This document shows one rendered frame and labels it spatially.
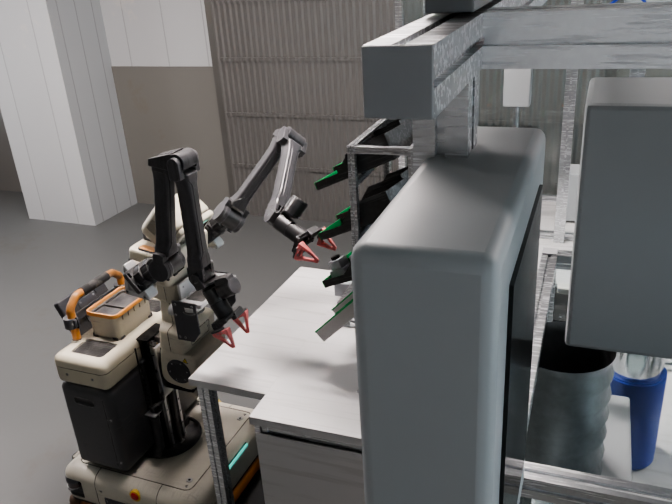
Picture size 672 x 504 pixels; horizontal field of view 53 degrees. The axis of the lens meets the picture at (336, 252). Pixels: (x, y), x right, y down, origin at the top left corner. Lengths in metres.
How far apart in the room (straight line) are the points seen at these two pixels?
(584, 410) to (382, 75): 0.85
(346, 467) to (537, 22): 1.70
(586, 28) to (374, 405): 0.34
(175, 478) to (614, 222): 2.22
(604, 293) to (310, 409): 1.26
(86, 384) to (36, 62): 4.00
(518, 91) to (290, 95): 2.74
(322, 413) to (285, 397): 0.15
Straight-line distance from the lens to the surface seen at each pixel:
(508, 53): 0.60
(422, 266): 0.39
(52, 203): 6.75
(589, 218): 1.03
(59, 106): 6.29
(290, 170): 2.39
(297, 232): 2.16
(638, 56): 0.60
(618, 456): 1.38
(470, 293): 0.39
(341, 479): 2.16
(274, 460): 2.23
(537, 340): 1.16
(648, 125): 0.99
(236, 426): 3.08
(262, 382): 2.30
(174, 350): 2.63
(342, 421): 2.09
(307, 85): 5.57
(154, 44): 6.31
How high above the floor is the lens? 2.15
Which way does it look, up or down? 24 degrees down
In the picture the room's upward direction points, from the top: 4 degrees counter-clockwise
